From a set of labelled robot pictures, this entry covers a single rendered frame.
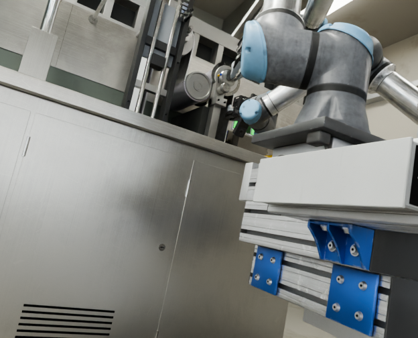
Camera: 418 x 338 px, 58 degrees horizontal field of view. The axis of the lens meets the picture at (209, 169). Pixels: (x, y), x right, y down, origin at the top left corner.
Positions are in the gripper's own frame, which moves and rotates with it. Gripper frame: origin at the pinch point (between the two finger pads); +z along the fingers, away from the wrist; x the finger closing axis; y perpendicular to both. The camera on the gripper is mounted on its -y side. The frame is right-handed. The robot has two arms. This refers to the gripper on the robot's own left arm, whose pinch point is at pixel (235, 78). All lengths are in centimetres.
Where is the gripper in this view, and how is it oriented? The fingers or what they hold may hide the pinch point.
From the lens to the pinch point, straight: 165.0
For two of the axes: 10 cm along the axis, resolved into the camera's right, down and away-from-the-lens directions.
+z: -5.0, 6.5, 5.7
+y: -1.6, -7.2, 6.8
